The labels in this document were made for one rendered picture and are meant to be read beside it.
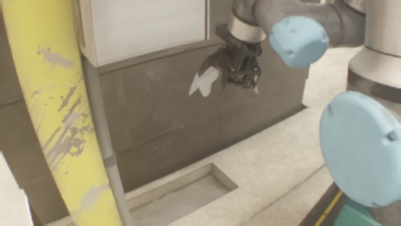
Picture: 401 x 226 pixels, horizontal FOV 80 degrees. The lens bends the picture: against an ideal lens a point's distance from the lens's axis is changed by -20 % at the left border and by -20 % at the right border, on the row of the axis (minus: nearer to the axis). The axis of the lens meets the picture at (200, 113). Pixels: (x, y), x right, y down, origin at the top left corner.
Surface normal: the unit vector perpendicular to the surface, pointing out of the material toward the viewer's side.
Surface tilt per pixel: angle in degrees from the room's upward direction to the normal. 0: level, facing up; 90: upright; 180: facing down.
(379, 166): 97
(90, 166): 90
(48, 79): 90
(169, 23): 90
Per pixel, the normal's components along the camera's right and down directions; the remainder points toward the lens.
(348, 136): -0.92, 0.30
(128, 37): 0.57, 0.44
